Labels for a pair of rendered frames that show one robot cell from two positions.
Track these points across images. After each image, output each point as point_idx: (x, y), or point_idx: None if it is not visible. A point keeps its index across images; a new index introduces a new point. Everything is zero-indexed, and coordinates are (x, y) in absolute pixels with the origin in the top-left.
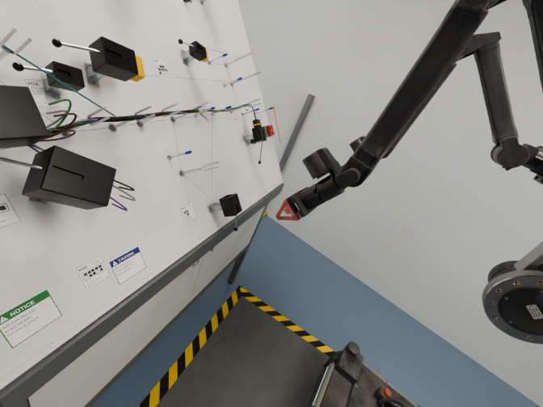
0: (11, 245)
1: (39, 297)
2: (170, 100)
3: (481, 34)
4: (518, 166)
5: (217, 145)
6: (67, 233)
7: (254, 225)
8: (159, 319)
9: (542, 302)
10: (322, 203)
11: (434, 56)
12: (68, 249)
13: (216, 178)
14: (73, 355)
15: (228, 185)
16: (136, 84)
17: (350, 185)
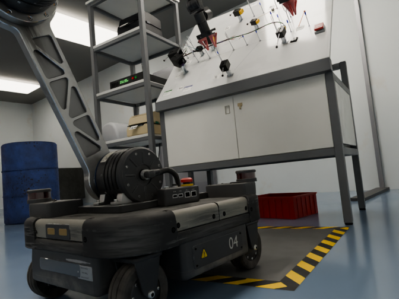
0: (175, 81)
1: (170, 90)
2: (237, 44)
3: None
4: None
5: (254, 51)
6: (183, 80)
7: (322, 115)
8: (211, 144)
9: None
10: (199, 26)
11: None
12: (180, 83)
13: (242, 64)
14: (166, 105)
15: (248, 66)
16: (226, 45)
17: (188, 10)
